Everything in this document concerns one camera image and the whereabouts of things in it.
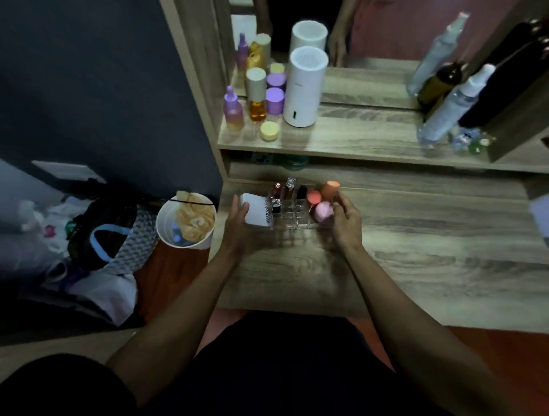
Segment person's left hand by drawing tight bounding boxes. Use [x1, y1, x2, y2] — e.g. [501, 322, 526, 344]
[220, 195, 250, 260]

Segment person's right hand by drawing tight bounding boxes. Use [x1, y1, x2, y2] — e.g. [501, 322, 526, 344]
[332, 193, 364, 254]

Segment clear acrylic makeup organizer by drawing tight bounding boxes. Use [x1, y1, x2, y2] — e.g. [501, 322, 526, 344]
[240, 182, 344, 232]

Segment person's right forearm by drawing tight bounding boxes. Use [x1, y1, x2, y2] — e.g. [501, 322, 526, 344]
[342, 243, 517, 416]

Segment person's left forearm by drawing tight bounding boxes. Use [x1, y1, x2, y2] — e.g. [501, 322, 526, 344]
[106, 252, 243, 405]

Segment white printed box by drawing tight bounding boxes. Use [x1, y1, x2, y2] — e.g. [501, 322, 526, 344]
[239, 192, 274, 228]

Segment crumpled tissue trash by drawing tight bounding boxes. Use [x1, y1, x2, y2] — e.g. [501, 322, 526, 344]
[175, 191, 216, 243]

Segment green container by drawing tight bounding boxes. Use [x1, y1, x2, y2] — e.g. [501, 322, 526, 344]
[273, 153, 310, 171]

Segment white waste bin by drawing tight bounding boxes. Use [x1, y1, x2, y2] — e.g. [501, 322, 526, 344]
[156, 192, 218, 250]

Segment wooden vanity shelf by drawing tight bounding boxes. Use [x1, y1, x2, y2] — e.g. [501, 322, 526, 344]
[216, 56, 549, 175]

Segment purple dropper bottle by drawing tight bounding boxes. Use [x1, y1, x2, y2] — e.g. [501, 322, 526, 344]
[222, 85, 244, 130]

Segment amber bottle with beige cap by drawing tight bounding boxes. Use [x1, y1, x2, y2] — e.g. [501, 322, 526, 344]
[245, 67, 268, 123]

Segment purple lidded jar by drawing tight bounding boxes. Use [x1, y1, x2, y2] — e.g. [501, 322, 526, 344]
[265, 87, 285, 116]

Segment white cylindrical humidifier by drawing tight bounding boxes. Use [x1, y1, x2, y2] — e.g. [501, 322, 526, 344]
[283, 46, 329, 128]

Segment small clear glass bottle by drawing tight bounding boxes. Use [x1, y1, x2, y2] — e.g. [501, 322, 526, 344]
[450, 128, 476, 151]

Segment small green glass bottle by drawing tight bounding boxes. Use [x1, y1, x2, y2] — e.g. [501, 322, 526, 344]
[468, 136, 495, 156]

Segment clear spray bottle white cap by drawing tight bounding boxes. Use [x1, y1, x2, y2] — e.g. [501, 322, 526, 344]
[417, 64, 496, 147]

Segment person's black shorts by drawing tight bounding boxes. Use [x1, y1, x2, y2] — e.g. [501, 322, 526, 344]
[0, 310, 453, 416]

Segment vanity mirror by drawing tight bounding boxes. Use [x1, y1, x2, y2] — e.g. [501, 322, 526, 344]
[227, 0, 522, 111]

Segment white object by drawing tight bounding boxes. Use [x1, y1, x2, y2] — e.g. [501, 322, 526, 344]
[529, 194, 549, 249]

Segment tall black bottle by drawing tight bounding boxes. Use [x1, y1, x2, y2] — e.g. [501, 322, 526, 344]
[458, 38, 549, 129]

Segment black bag with blue handle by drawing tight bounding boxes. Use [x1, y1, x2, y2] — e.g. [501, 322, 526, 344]
[66, 196, 160, 276]

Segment white wall plate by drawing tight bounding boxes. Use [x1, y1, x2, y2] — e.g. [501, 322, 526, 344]
[31, 160, 107, 184]

